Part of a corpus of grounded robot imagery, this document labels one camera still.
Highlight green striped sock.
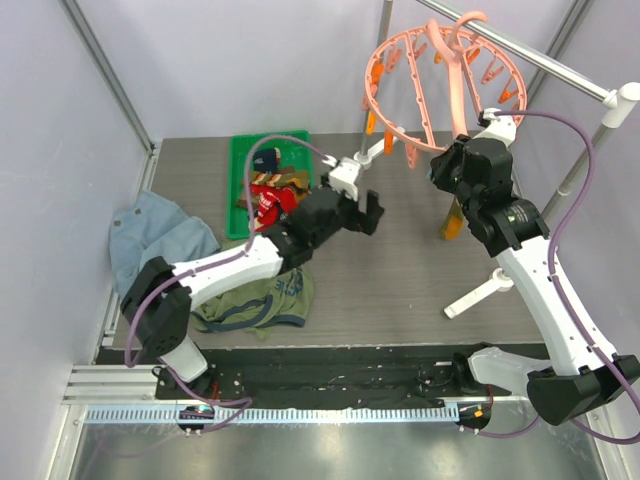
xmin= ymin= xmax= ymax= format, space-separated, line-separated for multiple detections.
xmin=439 ymin=199 xmax=465 ymax=241
xmin=249 ymin=170 xmax=311 ymax=207

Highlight red patterned sock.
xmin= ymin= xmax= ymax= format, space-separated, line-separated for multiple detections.
xmin=250 ymin=186 xmax=299 ymax=232

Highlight navy santa sock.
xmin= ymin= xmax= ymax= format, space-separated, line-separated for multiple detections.
xmin=252 ymin=147 xmax=281 ymax=174

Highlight orange clothespin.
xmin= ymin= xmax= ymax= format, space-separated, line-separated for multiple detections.
xmin=498 ymin=87 xmax=519 ymax=104
xmin=365 ymin=111 xmax=376 ymax=135
xmin=383 ymin=130 xmax=397 ymax=155

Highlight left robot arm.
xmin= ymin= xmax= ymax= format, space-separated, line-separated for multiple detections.
xmin=120 ymin=187 xmax=384 ymax=399

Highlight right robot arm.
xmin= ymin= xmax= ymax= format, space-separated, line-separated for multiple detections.
xmin=431 ymin=135 xmax=639 ymax=426

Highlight pink round sock hanger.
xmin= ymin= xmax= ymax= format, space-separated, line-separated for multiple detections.
xmin=362 ymin=10 xmax=528 ymax=157

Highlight green plastic tray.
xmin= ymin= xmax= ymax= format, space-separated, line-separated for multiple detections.
xmin=225 ymin=133 xmax=315 ymax=240

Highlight olive green t-shirt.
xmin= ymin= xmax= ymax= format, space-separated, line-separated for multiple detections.
xmin=190 ymin=265 xmax=315 ymax=339

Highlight silver rack upright pole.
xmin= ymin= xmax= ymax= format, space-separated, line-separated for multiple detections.
xmin=542 ymin=124 xmax=614 ymax=220

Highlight silver horizontal rack bar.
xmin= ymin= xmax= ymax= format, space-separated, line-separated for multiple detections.
xmin=414 ymin=0 xmax=614 ymax=105

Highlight white rack corner joint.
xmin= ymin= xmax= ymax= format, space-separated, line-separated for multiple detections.
xmin=601 ymin=82 xmax=640 ymax=129

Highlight light blue cloth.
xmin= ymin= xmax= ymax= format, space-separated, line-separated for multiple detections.
xmin=109 ymin=190 xmax=220 ymax=297

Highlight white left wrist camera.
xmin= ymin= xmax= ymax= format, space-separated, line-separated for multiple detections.
xmin=322 ymin=156 xmax=363 ymax=202

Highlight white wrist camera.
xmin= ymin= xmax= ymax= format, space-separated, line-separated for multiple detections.
xmin=474 ymin=108 xmax=517 ymax=147
xmin=322 ymin=156 xmax=363 ymax=202

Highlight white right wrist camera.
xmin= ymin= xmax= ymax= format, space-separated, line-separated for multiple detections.
xmin=474 ymin=108 xmax=517 ymax=147

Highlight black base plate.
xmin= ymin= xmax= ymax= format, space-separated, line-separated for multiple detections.
xmin=152 ymin=345 xmax=500 ymax=410

